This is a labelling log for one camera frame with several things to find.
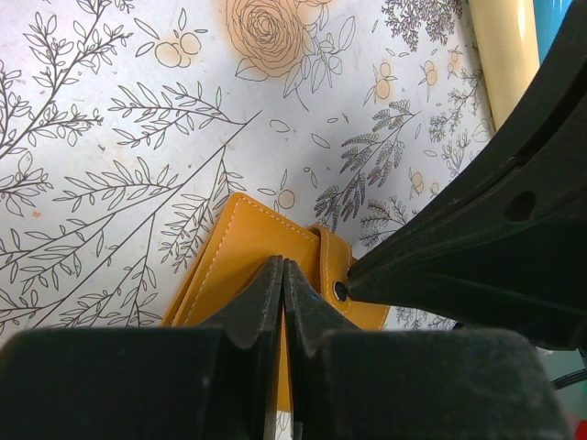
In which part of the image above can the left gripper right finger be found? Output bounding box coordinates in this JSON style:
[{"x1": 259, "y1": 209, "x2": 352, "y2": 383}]
[{"x1": 282, "y1": 259, "x2": 570, "y2": 439}]

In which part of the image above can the blue toy microphone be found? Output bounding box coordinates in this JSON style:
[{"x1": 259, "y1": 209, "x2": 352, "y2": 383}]
[{"x1": 533, "y1": 0, "x2": 572, "y2": 63}]

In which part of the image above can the beige toy microphone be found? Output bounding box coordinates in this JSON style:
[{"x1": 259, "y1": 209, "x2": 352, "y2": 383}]
[{"x1": 469, "y1": 0, "x2": 539, "y2": 129}]

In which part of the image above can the tan leather card holder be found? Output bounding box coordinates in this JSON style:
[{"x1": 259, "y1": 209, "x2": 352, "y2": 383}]
[{"x1": 160, "y1": 191, "x2": 391, "y2": 413}]

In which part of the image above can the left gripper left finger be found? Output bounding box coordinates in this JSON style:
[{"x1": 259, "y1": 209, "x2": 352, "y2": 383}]
[{"x1": 1, "y1": 257, "x2": 283, "y2": 439}]

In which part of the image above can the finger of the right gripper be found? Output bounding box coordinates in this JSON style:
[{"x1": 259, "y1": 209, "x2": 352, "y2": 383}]
[{"x1": 346, "y1": 1, "x2": 586, "y2": 350}]

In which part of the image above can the floral table mat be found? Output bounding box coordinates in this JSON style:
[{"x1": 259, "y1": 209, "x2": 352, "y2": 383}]
[{"x1": 1, "y1": 1, "x2": 495, "y2": 341}]

